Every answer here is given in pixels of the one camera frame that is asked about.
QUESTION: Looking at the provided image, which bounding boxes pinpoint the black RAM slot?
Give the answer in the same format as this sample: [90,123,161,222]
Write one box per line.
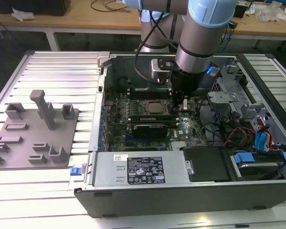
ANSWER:
[128,95,172,100]
[128,90,172,94]
[128,93,172,97]
[128,87,172,92]
[129,113,174,116]

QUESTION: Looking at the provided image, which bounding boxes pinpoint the green motherboard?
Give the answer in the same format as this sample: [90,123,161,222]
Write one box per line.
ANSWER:
[102,92,209,152]

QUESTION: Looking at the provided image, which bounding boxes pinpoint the silver CPU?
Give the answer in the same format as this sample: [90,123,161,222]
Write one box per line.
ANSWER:
[148,102,163,113]

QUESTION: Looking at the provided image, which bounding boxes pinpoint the black graphics card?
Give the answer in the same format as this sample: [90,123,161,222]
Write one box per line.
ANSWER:
[133,123,169,139]

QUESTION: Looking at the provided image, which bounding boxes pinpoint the silver chipset heatsink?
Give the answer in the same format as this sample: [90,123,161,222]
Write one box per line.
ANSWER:
[171,141,189,150]

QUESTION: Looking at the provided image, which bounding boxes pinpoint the grey metal drive cage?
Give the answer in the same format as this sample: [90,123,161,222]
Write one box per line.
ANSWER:
[206,64,273,144]

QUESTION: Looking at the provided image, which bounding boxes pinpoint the black plastic drive cover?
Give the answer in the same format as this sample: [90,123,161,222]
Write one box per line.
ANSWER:
[181,146,231,183]

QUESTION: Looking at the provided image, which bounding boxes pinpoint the blue disk carrier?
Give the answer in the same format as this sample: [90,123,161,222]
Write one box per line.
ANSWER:
[233,150,286,166]

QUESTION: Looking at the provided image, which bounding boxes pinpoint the small black device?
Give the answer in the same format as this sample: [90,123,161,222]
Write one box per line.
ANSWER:
[233,1,249,19]

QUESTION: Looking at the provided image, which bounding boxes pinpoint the silver power supply unit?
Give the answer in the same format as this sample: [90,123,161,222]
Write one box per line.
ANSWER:
[92,151,190,188]

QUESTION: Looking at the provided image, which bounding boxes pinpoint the black hard disk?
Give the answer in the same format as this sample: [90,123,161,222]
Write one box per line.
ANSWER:
[238,162,281,181]

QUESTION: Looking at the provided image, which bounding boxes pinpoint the black open PC case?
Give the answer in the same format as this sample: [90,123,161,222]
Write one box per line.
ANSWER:
[69,51,286,219]

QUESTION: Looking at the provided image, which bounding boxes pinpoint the clear plastic bag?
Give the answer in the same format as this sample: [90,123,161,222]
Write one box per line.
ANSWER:
[256,4,286,23]

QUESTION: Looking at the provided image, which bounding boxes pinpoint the grey parts rack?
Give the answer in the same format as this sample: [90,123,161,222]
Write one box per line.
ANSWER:
[0,89,81,170]

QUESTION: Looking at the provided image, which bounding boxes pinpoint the large black box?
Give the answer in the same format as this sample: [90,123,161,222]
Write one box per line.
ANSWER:
[0,0,69,17]

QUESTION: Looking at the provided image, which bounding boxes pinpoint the crumpled white paper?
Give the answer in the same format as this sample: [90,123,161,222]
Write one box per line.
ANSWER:
[10,6,36,21]

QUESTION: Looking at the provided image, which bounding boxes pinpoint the metal socket cover frame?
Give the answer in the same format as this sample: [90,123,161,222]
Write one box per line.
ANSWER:
[142,99,169,115]

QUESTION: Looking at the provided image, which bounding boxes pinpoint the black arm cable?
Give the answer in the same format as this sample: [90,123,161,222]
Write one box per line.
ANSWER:
[134,9,180,84]

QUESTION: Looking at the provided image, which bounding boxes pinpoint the blue hanging cable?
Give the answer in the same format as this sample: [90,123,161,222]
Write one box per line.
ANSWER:
[223,23,232,46]

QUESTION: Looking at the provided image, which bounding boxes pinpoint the yellow power wire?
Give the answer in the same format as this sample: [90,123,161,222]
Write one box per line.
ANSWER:
[225,128,256,145]

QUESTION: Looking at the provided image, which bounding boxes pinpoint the blue flat data cable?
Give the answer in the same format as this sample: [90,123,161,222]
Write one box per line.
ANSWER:
[254,125,269,154]

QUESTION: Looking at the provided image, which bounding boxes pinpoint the wooden desk white frame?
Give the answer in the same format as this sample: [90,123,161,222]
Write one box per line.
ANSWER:
[0,0,286,52]

